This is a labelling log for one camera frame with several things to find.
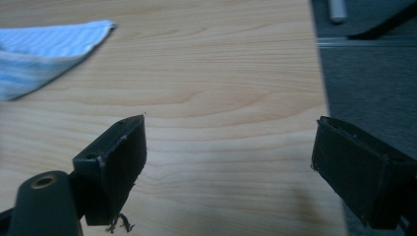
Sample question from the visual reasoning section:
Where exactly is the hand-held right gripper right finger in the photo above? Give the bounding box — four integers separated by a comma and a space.
311, 115, 417, 230

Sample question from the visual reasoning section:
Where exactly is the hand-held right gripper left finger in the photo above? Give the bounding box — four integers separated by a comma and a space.
72, 113, 148, 227

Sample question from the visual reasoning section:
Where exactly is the blue white striped towel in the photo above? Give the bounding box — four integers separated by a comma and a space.
0, 20, 118, 102

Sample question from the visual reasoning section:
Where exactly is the black stand leg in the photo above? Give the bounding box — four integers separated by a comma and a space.
347, 1, 417, 40

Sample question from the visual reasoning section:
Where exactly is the white cylindrical tube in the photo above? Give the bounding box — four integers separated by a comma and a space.
328, 0, 348, 25

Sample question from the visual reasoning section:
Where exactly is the thin metal rail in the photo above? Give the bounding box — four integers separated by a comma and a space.
316, 36, 417, 49

